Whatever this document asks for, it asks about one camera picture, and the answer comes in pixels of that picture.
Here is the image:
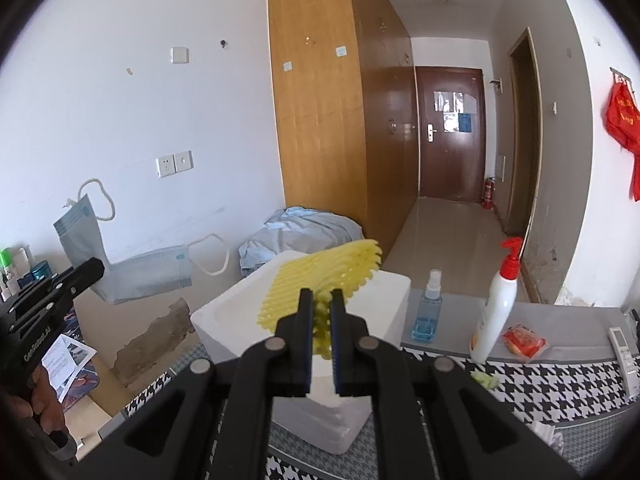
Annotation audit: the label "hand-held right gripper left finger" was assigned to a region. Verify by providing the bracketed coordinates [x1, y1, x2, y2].
[70, 287, 315, 480]

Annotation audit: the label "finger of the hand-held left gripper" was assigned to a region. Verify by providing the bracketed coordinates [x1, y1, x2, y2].
[7, 291, 77, 337]
[9, 258, 106, 307]

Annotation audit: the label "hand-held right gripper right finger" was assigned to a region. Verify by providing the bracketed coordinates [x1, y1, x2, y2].
[330, 288, 586, 480]

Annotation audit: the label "blue face mask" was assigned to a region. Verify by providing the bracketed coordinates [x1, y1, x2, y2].
[52, 177, 231, 306]

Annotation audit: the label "yellow foam fruit net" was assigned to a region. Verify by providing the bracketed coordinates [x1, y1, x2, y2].
[255, 239, 383, 361]

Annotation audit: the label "white foam box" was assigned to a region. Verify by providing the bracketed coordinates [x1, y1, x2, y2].
[190, 250, 412, 456]

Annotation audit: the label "person's left hand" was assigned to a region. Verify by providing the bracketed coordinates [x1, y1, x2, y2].
[30, 369, 68, 434]

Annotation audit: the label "printed paper leaflet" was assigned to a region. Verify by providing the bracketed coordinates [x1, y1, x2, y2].
[42, 334, 98, 401]

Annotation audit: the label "blue spray bottle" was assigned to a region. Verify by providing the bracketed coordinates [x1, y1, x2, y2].
[411, 269, 444, 343]

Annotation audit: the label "light blue cloth pile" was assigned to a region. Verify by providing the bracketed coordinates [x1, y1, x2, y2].
[237, 206, 363, 278]

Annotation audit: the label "white red pump bottle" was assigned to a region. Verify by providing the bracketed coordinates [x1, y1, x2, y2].
[469, 237, 525, 363]

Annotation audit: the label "red snack packet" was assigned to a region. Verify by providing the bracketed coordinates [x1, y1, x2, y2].
[501, 324, 548, 362]

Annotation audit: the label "brown entrance door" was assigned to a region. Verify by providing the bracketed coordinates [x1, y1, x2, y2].
[415, 66, 485, 204]

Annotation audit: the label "wooden wardrobe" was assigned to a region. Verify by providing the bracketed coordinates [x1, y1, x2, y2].
[266, 0, 420, 261]

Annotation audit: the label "houndstooth tablecloth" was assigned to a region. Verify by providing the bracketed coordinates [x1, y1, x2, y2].
[120, 290, 640, 480]

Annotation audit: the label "white plastic wrapper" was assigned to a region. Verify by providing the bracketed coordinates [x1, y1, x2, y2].
[530, 420, 566, 453]

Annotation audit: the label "paper sheets on door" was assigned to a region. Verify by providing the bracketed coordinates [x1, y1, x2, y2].
[434, 90, 476, 113]

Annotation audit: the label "white remote control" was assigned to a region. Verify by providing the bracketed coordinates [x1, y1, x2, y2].
[609, 326, 640, 385]

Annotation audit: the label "large red hanging bag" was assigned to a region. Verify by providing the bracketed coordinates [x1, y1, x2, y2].
[602, 80, 640, 153]

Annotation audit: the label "brown side door frame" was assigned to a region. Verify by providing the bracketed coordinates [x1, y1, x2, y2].
[505, 27, 543, 246]

